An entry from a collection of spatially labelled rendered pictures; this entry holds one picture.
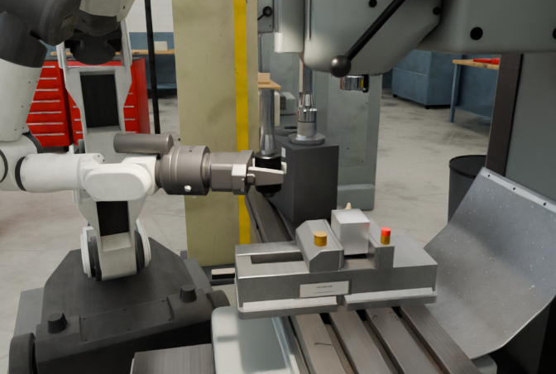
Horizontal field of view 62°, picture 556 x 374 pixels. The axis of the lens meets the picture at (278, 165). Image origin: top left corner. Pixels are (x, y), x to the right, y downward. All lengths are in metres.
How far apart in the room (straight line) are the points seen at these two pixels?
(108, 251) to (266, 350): 0.70
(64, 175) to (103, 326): 0.63
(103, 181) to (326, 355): 0.45
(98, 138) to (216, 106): 1.28
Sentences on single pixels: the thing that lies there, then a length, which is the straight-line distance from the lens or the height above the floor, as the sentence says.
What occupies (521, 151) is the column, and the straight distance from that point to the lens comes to 1.04.
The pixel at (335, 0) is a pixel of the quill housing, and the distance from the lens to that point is 0.68.
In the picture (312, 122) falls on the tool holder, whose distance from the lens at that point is 1.12.
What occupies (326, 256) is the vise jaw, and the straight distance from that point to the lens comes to 0.79.
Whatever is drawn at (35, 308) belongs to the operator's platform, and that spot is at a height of 0.40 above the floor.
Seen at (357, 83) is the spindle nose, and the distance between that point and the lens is 0.76.
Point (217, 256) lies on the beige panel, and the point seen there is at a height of 0.09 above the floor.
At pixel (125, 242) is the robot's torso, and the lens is 1.49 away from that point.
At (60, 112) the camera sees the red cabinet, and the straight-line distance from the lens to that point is 5.56.
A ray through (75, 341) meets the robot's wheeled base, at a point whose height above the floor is 0.60.
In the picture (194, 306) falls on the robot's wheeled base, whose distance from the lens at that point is 1.41.
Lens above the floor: 1.39
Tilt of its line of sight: 17 degrees down
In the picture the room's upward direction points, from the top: straight up
